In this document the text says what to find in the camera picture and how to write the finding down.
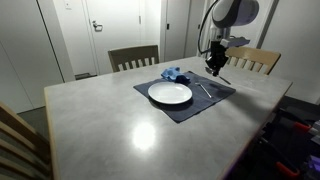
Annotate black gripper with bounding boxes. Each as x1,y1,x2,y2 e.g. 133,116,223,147
206,41,228,76

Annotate silver spoon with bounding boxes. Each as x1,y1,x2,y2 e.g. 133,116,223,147
205,67,231,85

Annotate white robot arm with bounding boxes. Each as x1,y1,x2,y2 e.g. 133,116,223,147
198,0,259,76

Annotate white round plate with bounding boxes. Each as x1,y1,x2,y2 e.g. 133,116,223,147
148,82,192,105

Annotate silver fork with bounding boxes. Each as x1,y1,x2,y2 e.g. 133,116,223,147
195,82,212,98

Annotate blue crumpled napkin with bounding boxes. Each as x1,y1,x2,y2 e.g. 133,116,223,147
161,66,190,84

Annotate light wooden chair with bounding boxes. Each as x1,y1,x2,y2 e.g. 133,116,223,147
226,47,281,75

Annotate dark wooden chair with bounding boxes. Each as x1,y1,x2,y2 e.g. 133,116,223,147
108,45,159,72

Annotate orange black clamp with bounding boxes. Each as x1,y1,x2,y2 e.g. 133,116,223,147
276,122,311,179

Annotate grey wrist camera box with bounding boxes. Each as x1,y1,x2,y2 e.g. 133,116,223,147
220,37,250,48

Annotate silver door handle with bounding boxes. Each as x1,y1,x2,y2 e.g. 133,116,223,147
92,21,103,32

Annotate white wall switch plate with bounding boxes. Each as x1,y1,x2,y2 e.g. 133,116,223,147
64,0,72,10

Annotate wooden chair near camera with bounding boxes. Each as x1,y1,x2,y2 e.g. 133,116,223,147
0,103,54,180

